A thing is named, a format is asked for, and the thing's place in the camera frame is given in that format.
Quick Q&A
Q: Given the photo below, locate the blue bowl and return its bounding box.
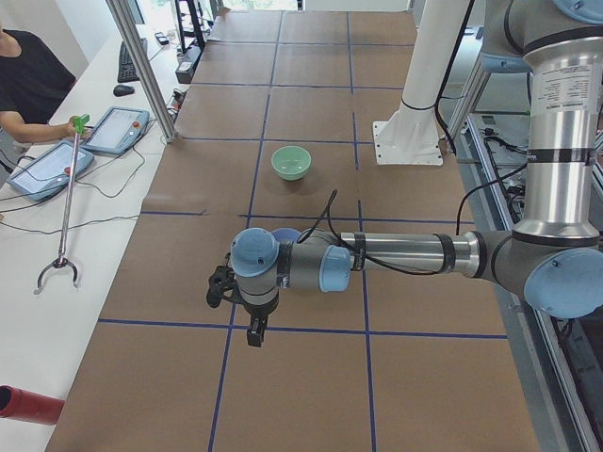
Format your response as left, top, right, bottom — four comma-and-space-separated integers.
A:
271, 227, 302, 243

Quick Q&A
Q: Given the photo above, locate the reacher grabber tool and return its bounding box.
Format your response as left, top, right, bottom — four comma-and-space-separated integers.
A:
34, 114, 90, 295

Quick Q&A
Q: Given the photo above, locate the red cylinder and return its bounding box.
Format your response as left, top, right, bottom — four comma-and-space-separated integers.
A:
1, 385, 64, 425

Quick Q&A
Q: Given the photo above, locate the person's hand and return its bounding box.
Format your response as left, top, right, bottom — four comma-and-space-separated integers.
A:
66, 117, 91, 140

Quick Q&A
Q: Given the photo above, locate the black keyboard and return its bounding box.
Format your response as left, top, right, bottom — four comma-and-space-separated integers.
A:
117, 41, 139, 84

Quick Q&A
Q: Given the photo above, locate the aluminium frame post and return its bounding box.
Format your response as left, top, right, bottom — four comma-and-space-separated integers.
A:
106, 0, 177, 143

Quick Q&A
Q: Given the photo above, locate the teach pendant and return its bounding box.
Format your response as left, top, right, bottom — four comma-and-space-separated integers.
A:
8, 140, 73, 202
82, 106, 150, 155

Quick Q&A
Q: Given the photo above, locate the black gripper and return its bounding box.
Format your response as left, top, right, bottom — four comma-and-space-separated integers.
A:
243, 300, 279, 347

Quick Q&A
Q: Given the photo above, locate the black computer mouse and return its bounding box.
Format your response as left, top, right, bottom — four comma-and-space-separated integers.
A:
113, 84, 135, 97

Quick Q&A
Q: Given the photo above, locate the far teach pendant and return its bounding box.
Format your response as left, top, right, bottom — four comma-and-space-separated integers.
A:
82, 106, 150, 155

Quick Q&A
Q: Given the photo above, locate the person in black shirt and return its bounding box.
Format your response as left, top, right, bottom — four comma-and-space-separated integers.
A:
1, 28, 76, 144

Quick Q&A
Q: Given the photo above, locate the near teach pendant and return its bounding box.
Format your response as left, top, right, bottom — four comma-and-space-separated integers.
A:
8, 140, 73, 202

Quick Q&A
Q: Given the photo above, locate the green bowl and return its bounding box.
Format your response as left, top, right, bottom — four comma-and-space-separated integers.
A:
270, 145, 312, 181

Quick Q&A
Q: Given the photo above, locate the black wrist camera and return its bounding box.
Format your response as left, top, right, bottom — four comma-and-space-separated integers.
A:
206, 265, 237, 308

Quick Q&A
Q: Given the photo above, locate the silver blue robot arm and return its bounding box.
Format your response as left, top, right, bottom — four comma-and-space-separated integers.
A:
226, 1, 602, 347

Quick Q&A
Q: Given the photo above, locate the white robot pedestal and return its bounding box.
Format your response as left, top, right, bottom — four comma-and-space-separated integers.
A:
373, 0, 473, 166

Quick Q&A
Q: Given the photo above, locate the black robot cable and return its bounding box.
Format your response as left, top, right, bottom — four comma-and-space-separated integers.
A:
296, 189, 453, 275

